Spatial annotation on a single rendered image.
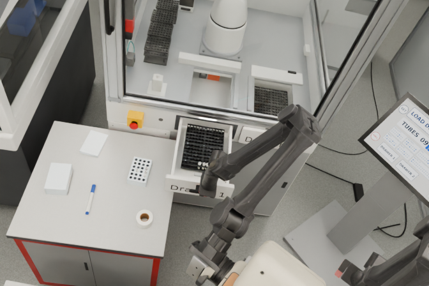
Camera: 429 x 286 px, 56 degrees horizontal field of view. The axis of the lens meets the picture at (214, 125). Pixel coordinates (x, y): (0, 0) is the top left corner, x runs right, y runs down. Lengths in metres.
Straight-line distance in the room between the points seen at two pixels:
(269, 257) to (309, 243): 1.63
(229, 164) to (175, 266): 1.21
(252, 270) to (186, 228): 1.53
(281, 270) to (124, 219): 0.86
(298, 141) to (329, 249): 1.64
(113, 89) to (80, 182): 0.43
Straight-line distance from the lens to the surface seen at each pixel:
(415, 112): 2.00
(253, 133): 1.90
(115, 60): 1.69
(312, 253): 2.70
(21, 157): 2.13
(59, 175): 1.84
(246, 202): 1.22
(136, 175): 1.85
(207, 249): 1.24
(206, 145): 1.82
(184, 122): 1.93
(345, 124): 3.45
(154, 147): 1.95
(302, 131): 1.17
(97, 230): 1.76
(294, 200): 2.86
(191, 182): 1.68
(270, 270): 1.09
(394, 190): 2.20
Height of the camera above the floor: 2.37
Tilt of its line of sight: 51 degrees down
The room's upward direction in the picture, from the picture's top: 15 degrees clockwise
